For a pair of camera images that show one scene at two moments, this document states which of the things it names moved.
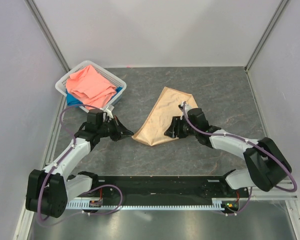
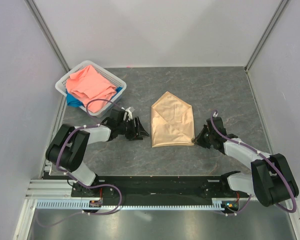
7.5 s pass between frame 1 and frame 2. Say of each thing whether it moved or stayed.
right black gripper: moved
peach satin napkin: moved
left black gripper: moved
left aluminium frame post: stayed
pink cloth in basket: stayed
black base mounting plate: stayed
